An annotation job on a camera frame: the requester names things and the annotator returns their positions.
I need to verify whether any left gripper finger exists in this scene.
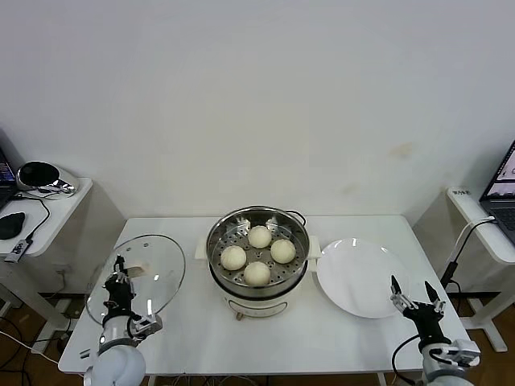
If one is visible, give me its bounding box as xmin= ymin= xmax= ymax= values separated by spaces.
xmin=106 ymin=254 xmax=130 ymax=285

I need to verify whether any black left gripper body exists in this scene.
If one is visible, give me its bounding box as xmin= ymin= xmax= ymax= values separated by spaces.
xmin=103 ymin=277 xmax=136 ymax=318

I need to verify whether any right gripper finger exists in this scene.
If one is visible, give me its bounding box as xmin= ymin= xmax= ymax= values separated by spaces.
xmin=426 ymin=281 xmax=447 ymax=314
xmin=390 ymin=275 xmax=414 ymax=314

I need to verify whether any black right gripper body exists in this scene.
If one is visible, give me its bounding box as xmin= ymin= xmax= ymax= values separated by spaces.
xmin=404 ymin=302 xmax=451 ymax=346

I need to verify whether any glass pot lid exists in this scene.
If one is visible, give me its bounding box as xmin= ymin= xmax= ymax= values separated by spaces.
xmin=85 ymin=233 xmax=187 ymax=326

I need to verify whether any white steamed baozi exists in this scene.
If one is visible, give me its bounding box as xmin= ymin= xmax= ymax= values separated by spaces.
xmin=247 ymin=224 xmax=272 ymax=248
xmin=220 ymin=245 xmax=248 ymax=271
xmin=243 ymin=261 xmax=271 ymax=287
xmin=270 ymin=239 xmax=297 ymax=265

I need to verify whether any perforated steel steamer basket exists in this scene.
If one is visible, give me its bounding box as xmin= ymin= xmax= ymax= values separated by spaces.
xmin=206 ymin=205 xmax=311 ymax=297

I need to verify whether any white round plate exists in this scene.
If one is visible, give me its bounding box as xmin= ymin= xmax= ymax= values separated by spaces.
xmin=315 ymin=237 xmax=412 ymax=319

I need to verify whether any grey usb hub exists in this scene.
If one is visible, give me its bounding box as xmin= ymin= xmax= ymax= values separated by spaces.
xmin=3 ymin=237 xmax=33 ymax=264

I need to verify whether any black computer mouse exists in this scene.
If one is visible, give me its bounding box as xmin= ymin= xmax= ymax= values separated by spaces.
xmin=0 ymin=211 xmax=26 ymax=240

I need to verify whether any silver black headset device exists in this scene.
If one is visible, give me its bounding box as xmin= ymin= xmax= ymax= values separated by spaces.
xmin=14 ymin=160 xmax=78 ymax=197

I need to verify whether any grey laptop with lit screen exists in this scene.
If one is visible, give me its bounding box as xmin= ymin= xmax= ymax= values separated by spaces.
xmin=479 ymin=138 xmax=515 ymax=246

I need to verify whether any white work table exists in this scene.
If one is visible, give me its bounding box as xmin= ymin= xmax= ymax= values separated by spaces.
xmin=58 ymin=216 xmax=482 ymax=386

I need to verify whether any white electric cooker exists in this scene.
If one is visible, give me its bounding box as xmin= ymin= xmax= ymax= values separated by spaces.
xmin=195 ymin=235 xmax=323 ymax=322

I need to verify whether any dark laptop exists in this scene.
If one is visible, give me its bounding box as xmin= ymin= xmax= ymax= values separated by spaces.
xmin=0 ymin=127 xmax=19 ymax=211

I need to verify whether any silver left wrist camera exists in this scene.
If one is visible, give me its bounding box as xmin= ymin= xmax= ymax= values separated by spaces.
xmin=130 ymin=312 xmax=164 ymax=335

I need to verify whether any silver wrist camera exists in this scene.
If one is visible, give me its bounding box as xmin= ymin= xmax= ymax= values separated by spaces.
xmin=130 ymin=312 xmax=164 ymax=335
xmin=430 ymin=339 xmax=482 ymax=367

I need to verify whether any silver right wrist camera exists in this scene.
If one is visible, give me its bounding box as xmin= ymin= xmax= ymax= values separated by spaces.
xmin=430 ymin=339 xmax=482 ymax=367

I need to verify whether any black desk cable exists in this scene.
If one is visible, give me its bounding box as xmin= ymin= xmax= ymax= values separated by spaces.
xmin=11 ymin=191 xmax=52 ymax=243

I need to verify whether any white floor cable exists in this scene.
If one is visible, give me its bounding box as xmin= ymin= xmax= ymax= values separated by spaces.
xmin=0 ymin=329 xmax=64 ymax=365

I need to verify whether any black floor cable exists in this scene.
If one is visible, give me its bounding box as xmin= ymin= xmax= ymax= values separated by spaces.
xmin=0 ymin=315 xmax=26 ymax=363

